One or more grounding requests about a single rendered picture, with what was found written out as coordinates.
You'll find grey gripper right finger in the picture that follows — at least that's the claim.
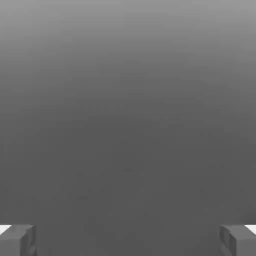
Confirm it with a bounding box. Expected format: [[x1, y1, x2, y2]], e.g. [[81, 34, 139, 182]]
[[218, 224, 256, 256]]

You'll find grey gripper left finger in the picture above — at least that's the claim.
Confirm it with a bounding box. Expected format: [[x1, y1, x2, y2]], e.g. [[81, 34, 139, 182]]
[[0, 224, 38, 256]]

